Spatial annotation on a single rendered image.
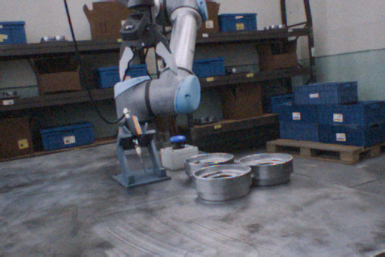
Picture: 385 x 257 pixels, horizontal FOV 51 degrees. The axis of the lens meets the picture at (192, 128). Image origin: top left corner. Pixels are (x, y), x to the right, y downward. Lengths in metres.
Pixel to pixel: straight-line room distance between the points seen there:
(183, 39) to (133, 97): 0.27
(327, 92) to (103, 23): 2.47
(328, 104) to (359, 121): 0.41
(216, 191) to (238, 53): 4.96
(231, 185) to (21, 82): 4.14
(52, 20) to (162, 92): 3.67
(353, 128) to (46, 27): 3.42
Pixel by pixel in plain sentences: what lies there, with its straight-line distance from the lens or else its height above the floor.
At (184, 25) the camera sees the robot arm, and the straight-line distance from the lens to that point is 1.42.
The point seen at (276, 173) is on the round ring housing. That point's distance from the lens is 0.76.
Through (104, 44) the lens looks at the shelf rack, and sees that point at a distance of 4.26.
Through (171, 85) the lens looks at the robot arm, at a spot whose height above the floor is 1.00.
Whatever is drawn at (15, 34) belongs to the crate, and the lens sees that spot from 4.25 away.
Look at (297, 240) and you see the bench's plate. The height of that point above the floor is 0.80.
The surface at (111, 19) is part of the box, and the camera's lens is 4.40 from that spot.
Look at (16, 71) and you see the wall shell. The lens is 4.71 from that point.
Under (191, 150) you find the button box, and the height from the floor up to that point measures 0.84.
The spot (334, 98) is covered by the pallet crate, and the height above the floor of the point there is 0.65.
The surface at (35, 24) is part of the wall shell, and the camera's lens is 4.79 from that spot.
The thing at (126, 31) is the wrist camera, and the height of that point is 1.13.
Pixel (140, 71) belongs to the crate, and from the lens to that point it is 4.44.
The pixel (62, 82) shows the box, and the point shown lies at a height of 1.11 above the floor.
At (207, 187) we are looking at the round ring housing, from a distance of 0.69.
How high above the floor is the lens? 1.01
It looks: 7 degrees down
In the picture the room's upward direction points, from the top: 6 degrees counter-clockwise
